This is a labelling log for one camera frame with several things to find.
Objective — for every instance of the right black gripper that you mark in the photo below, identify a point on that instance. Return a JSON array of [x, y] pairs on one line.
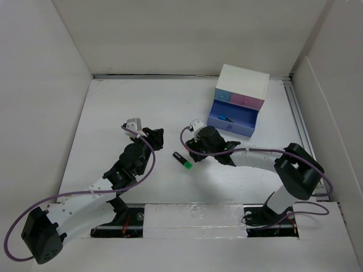
[[194, 145]]

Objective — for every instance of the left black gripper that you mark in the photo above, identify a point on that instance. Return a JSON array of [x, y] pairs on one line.
[[153, 137]]

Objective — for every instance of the green highlighter marker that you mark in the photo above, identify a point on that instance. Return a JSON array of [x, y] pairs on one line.
[[182, 160]]

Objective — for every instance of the blue highlighter marker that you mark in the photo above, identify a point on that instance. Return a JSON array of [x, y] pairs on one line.
[[224, 118]]

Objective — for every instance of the purple blue drawer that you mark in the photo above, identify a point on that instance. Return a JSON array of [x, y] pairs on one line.
[[244, 119]]

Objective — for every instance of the light blue drawer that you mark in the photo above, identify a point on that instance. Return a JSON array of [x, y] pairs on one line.
[[222, 95]]

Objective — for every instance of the pink drawer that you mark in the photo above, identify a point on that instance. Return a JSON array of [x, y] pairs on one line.
[[246, 101]]

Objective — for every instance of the white drawer cabinet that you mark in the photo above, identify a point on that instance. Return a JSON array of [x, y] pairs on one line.
[[243, 81]]

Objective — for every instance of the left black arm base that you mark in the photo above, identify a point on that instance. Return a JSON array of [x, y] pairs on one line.
[[127, 221]]

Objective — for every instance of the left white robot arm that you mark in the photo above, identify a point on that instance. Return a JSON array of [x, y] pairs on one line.
[[47, 231]]

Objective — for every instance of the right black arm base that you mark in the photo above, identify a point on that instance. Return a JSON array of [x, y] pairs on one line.
[[261, 222]]

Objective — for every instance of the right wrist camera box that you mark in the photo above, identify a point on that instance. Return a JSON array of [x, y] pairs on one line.
[[195, 126]]

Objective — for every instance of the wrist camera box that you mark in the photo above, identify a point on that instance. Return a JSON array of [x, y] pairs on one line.
[[133, 128], [195, 126]]

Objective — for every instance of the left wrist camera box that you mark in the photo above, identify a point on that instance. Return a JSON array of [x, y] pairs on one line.
[[133, 128]]

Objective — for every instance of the back aluminium rail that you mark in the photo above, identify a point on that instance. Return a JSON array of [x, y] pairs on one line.
[[150, 76]]

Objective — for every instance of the aluminium rail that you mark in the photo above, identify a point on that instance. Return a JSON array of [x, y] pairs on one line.
[[304, 136], [150, 76]]

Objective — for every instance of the right aluminium rail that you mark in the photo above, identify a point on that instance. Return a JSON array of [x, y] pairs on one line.
[[304, 136]]

